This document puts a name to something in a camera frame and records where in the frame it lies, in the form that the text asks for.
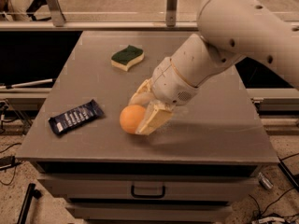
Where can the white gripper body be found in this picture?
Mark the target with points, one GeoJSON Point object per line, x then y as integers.
{"type": "Point", "coordinates": [172, 84]}

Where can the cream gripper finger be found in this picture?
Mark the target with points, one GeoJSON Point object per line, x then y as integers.
{"type": "Point", "coordinates": [143, 95]}
{"type": "Point", "coordinates": [157, 114]}

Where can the orange fruit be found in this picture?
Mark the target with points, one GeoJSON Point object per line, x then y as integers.
{"type": "Point", "coordinates": [131, 117]}

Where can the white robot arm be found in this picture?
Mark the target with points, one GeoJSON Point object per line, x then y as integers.
{"type": "Point", "coordinates": [228, 31]}

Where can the blue rxbar blueberry wrapper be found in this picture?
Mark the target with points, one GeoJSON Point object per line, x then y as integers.
{"type": "Point", "coordinates": [75, 117]}

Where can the green and yellow sponge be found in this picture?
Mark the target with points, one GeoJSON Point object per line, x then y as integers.
{"type": "Point", "coordinates": [128, 57]}

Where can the grey drawer cabinet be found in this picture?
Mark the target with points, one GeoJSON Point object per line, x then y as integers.
{"type": "Point", "coordinates": [207, 156]}

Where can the white rod with black grip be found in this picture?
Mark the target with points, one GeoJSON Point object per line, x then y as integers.
{"type": "Point", "coordinates": [27, 84]}

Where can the black bar on floor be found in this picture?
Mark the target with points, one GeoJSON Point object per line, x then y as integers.
{"type": "Point", "coordinates": [31, 193]}

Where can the white power strip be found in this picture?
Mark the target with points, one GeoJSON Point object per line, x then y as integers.
{"type": "Point", "coordinates": [269, 220]}

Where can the seated person in background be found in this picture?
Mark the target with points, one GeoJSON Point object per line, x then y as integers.
{"type": "Point", "coordinates": [18, 0]}

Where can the black drawer handle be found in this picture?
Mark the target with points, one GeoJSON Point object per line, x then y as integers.
{"type": "Point", "coordinates": [147, 193]}

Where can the metal railing frame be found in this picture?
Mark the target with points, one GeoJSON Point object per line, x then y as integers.
{"type": "Point", "coordinates": [93, 14]}

